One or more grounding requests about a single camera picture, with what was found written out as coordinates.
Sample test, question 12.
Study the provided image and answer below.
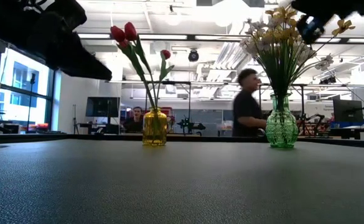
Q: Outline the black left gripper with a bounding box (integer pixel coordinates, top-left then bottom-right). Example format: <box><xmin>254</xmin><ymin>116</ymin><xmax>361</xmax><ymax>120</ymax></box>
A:
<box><xmin>22</xmin><ymin>12</ymin><xmax>113</xmax><ymax>81</ymax></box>

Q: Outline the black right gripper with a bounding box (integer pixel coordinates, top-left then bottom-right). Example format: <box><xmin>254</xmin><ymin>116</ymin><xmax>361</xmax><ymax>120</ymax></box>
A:
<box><xmin>291</xmin><ymin>0</ymin><xmax>364</xmax><ymax>19</ymax></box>

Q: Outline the yellow glass vase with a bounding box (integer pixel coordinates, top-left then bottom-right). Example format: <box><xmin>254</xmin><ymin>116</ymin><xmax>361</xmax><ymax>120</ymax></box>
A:
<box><xmin>142</xmin><ymin>107</ymin><xmax>168</xmax><ymax>146</ymax></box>

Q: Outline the green glass vase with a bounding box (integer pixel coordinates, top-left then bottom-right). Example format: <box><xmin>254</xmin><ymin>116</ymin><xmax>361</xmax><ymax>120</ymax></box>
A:
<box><xmin>264</xmin><ymin>92</ymin><xmax>299</xmax><ymax>149</ymax></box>

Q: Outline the black monitor on stand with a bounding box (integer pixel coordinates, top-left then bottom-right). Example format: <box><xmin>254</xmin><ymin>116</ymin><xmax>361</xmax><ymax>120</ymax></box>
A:
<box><xmin>85</xmin><ymin>96</ymin><xmax>121</xmax><ymax>125</ymax></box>
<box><xmin>333</xmin><ymin>99</ymin><xmax>363</xmax><ymax>123</ymax></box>

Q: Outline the black pole stand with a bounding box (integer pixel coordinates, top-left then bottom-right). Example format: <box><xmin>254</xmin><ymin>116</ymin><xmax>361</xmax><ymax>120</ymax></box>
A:
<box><xmin>27</xmin><ymin>73</ymin><xmax>37</xmax><ymax>131</ymax></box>

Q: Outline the thin black tripod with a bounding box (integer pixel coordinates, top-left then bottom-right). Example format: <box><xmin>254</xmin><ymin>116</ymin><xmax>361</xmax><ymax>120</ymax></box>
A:
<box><xmin>72</xmin><ymin>104</ymin><xmax>79</xmax><ymax>134</ymax></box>

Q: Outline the black ceiling spot lamp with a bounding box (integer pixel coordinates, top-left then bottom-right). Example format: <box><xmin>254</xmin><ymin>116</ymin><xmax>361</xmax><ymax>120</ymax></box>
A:
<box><xmin>319</xmin><ymin>75</ymin><xmax>337</xmax><ymax>85</ymax></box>
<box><xmin>187</xmin><ymin>49</ymin><xmax>200</xmax><ymax>62</ymax></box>

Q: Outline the person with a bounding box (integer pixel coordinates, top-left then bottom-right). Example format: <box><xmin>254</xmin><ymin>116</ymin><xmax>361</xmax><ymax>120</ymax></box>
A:
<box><xmin>231</xmin><ymin>68</ymin><xmax>268</xmax><ymax>138</ymax></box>
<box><xmin>121</xmin><ymin>106</ymin><xmax>146</xmax><ymax>134</ymax></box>

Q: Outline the red storage rack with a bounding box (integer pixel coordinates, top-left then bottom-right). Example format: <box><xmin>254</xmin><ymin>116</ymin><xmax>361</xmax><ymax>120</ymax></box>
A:
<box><xmin>159</xmin><ymin>106</ymin><xmax>175</xmax><ymax>124</ymax></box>

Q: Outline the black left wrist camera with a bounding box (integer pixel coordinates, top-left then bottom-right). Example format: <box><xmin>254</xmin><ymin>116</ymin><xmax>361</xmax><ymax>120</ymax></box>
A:
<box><xmin>43</xmin><ymin>0</ymin><xmax>88</xmax><ymax>31</ymax></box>

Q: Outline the black table edge rail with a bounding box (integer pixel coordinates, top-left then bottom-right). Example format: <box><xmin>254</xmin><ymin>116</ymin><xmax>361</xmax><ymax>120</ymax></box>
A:
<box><xmin>0</xmin><ymin>133</ymin><xmax>364</xmax><ymax>149</ymax></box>

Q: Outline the black metal rig frame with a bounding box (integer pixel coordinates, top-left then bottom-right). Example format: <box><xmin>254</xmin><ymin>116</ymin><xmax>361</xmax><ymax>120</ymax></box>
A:
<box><xmin>105</xmin><ymin>80</ymin><xmax>364</xmax><ymax>131</ymax></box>

